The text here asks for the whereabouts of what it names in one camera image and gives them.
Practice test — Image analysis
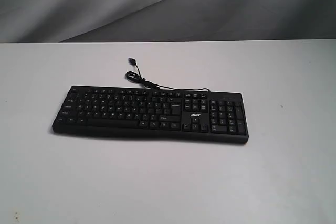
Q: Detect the black Acer keyboard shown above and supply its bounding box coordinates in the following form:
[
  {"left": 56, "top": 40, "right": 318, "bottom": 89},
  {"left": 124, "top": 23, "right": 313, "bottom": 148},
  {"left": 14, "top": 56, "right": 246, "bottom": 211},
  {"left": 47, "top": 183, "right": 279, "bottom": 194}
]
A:
[{"left": 52, "top": 86, "right": 249, "bottom": 144}]

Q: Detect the grey fabric backdrop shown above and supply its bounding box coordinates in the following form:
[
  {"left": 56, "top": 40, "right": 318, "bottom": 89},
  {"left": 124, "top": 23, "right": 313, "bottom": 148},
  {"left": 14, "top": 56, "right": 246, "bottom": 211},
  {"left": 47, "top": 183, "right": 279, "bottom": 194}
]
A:
[{"left": 1, "top": 0, "right": 335, "bottom": 42}]

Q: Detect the black USB cable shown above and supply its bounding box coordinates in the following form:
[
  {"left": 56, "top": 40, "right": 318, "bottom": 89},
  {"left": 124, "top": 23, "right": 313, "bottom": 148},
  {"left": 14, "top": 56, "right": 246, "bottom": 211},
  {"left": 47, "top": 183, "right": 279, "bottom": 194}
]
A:
[{"left": 125, "top": 57, "right": 212, "bottom": 94}]

